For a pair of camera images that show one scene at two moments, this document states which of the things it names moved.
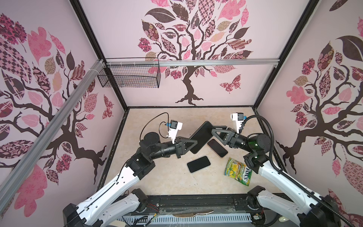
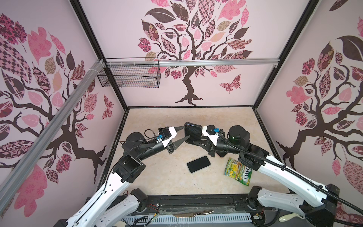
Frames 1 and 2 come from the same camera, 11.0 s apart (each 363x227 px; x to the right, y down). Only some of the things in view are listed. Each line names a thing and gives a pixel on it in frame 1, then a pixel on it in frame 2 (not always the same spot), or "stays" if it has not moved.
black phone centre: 198,164 stays
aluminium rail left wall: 14,177 stays
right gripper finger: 227,138 to 205,143
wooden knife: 191,214 stays
